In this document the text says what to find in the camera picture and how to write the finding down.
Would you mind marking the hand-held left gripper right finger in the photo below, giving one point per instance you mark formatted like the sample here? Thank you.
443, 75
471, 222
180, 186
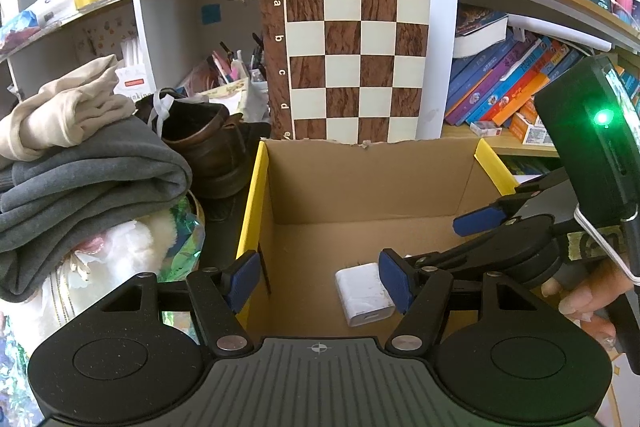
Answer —
395, 279

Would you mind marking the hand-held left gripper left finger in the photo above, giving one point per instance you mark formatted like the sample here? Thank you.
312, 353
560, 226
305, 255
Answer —
245, 279

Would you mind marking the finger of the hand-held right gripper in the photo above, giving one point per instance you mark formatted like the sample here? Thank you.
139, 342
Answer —
475, 219
475, 257

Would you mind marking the white charger plug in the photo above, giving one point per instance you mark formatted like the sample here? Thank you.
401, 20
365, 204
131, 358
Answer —
360, 294

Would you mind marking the yellow cardboard box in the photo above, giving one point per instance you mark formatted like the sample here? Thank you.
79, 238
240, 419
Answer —
350, 187

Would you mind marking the person's right hand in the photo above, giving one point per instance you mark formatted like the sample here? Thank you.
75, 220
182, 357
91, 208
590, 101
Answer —
590, 294

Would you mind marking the orange white carton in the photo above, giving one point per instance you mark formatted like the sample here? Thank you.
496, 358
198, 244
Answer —
529, 109
530, 133

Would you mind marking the iridescent wrapping film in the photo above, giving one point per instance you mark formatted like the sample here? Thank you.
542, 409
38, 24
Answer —
187, 232

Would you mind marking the small white red box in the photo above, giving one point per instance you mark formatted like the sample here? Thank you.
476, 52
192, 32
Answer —
486, 129

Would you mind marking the row of colourful books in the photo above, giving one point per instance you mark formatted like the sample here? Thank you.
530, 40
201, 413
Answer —
500, 77

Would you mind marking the white plush toy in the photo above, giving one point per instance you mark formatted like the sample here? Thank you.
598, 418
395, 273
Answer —
130, 247

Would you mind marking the brown leather shoe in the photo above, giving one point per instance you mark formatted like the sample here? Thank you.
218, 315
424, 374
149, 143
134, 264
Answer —
210, 147

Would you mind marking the thick book white pages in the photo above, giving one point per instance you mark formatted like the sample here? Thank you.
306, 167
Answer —
480, 39

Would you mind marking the grey folded garment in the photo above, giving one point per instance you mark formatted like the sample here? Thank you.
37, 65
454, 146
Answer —
90, 187

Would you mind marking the pen holder with pens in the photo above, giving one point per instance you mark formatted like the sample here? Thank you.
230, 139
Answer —
230, 94

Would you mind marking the wooden chessboard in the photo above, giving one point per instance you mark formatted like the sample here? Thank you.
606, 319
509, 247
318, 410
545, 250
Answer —
345, 57

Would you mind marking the white red label packet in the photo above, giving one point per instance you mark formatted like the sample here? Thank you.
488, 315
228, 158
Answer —
132, 72

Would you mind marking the beige garment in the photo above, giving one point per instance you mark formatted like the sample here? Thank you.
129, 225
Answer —
60, 112

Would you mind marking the blue sticky note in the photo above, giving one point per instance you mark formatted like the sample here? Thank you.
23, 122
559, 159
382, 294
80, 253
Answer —
211, 13

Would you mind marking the white cardboard carton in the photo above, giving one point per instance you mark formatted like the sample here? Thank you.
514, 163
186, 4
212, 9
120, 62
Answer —
45, 2

